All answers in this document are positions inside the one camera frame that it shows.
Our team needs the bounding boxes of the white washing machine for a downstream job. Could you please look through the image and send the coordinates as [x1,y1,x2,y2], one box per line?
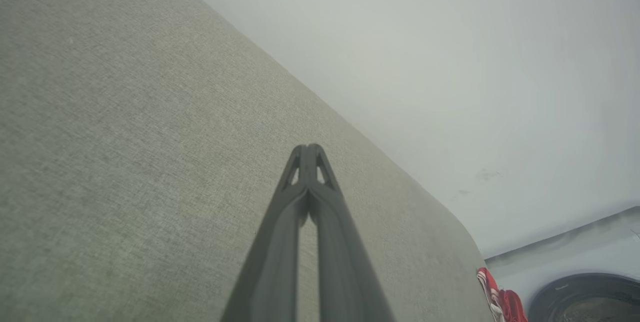
[484,206,640,322]

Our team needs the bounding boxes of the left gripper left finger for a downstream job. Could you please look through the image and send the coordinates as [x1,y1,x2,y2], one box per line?
[220,144,312,322]

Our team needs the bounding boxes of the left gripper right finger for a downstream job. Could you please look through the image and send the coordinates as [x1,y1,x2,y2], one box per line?
[307,143,397,322]

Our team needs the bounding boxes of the red basketball jersey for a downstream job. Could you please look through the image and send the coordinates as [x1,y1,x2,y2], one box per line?
[476,267,529,322]

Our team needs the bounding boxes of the grey fabric sofa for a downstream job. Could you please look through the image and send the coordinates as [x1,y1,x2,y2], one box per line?
[0,0,496,322]

